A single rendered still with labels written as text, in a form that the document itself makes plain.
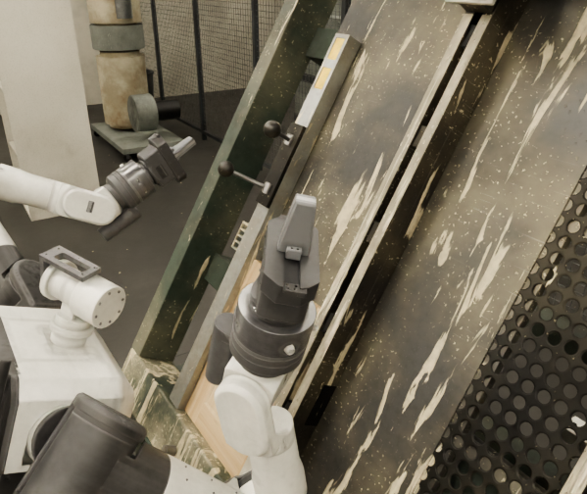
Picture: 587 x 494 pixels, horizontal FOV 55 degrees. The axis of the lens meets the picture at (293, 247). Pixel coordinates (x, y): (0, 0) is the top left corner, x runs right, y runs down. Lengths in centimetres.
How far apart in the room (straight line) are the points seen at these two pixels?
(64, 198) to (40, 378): 51
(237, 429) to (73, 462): 19
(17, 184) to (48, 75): 364
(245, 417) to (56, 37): 436
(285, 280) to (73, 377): 39
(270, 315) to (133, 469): 28
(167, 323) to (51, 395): 80
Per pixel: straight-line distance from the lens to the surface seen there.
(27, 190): 126
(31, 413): 82
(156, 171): 129
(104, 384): 85
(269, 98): 150
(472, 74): 104
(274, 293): 53
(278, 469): 77
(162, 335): 160
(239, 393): 65
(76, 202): 124
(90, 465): 72
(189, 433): 136
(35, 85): 487
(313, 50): 153
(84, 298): 85
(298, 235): 55
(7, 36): 481
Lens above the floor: 184
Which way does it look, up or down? 26 degrees down
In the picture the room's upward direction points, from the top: straight up
